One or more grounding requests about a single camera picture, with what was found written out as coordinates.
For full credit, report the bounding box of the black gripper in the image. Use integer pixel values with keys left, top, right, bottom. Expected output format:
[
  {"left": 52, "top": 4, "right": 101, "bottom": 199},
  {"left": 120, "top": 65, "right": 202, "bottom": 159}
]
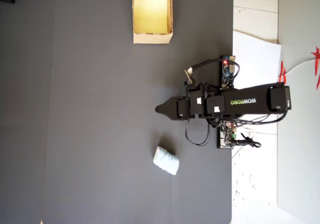
[{"left": 154, "top": 85, "right": 208, "bottom": 121}]

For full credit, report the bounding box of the open cardboard box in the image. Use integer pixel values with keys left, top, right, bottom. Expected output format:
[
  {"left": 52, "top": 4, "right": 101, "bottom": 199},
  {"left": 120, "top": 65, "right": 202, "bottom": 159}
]
[{"left": 131, "top": 0, "right": 174, "bottom": 45}]

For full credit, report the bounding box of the large dark grey mat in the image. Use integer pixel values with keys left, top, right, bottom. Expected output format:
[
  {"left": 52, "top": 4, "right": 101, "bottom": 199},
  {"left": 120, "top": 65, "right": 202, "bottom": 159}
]
[{"left": 41, "top": 0, "right": 235, "bottom": 224}]

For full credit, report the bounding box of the motor driver circuit board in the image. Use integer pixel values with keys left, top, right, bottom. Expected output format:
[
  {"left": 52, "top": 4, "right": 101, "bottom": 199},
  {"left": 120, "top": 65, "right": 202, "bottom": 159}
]
[{"left": 216, "top": 121, "right": 239, "bottom": 149}]

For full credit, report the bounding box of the blue circuit board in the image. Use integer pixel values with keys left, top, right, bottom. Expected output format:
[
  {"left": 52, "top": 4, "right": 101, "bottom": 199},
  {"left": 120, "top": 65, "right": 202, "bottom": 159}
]
[{"left": 218, "top": 55, "right": 237, "bottom": 88}]

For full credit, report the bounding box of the black power plug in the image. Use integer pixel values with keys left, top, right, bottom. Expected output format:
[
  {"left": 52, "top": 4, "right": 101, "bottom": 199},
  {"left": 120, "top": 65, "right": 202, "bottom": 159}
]
[{"left": 231, "top": 138, "right": 262, "bottom": 149}]

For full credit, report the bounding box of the white paper sheet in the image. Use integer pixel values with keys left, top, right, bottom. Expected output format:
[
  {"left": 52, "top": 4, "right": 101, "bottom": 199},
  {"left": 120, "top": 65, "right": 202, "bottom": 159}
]
[{"left": 231, "top": 29, "right": 283, "bottom": 134}]

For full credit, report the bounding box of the red star sticker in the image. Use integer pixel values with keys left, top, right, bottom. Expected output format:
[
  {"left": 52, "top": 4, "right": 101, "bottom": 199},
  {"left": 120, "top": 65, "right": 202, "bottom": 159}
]
[
  {"left": 310, "top": 46, "right": 320, "bottom": 91},
  {"left": 277, "top": 60, "right": 288, "bottom": 84}
]

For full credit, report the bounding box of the small camera circuit board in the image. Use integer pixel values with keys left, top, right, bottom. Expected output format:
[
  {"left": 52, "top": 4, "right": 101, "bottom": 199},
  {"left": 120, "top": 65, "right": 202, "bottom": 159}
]
[{"left": 184, "top": 68, "right": 196, "bottom": 85}]

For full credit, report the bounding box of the thin black servo cable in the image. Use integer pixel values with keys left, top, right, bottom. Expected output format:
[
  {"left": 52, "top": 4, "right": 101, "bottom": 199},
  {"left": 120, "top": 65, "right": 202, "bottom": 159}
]
[{"left": 184, "top": 116, "right": 212, "bottom": 146}]

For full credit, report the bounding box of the white cable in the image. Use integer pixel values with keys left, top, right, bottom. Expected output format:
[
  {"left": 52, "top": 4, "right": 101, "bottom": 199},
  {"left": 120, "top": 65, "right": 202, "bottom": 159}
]
[{"left": 284, "top": 58, "right": 316, "bottom": 76}]

